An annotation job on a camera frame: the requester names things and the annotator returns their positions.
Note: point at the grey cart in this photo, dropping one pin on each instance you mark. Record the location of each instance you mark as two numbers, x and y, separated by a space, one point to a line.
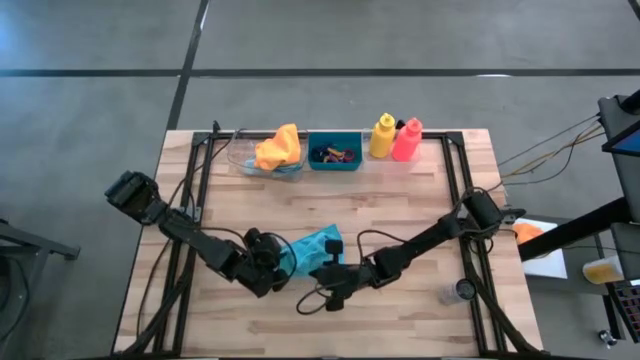
40 245

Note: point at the black aluminium table frame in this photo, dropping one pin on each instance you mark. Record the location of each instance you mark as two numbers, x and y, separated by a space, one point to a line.
452 137

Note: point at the black monitor stand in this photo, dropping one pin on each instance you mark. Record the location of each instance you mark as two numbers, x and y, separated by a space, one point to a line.
627 180

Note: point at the drink can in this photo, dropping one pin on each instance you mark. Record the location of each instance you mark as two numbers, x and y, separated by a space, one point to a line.
457 292

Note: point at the black beam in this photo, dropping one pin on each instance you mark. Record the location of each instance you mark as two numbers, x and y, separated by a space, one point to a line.
575 230

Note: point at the orange cloth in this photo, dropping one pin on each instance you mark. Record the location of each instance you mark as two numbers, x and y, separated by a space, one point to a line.
527 233

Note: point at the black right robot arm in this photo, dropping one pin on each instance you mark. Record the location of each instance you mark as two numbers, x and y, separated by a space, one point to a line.
425 240

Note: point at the clear plastic bin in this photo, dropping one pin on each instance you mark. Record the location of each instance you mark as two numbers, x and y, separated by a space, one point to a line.
400 167
240 157

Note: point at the caster wheel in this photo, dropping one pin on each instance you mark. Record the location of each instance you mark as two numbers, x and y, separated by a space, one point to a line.
607 339

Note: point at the orange towel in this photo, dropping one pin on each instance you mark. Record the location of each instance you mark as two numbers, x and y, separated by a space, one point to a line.
277 150

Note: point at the pale blue towel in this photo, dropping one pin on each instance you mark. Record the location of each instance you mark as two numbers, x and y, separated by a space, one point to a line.
285 174

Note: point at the yellow-filled plastic container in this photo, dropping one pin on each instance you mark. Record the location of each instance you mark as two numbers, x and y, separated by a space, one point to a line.
602 272

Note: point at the cyan microfiber towel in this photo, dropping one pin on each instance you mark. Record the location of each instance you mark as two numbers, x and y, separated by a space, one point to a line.
312 247

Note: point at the yellow-orange coil wristband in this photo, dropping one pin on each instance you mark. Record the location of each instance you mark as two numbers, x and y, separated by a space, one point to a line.
334 159

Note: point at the white board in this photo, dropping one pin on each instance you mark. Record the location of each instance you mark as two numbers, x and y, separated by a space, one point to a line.
547 265

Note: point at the neon red-orange squeeze bottle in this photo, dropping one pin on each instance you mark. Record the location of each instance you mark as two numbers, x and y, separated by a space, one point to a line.
406 142

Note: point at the yellow squeeze bottle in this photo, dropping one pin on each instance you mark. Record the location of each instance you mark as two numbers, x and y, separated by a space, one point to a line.
381 140

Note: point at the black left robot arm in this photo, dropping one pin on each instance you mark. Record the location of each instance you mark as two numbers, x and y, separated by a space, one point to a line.
200 245

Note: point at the teal plastic bin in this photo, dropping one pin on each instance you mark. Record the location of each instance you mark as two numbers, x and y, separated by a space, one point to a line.
352 166

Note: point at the blue-screen tablet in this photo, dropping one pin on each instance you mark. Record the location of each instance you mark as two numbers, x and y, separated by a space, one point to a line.
630 142

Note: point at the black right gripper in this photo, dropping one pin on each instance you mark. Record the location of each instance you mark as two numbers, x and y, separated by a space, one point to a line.
350 277

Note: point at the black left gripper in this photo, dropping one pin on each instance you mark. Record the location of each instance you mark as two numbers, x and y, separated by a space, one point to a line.
260 260

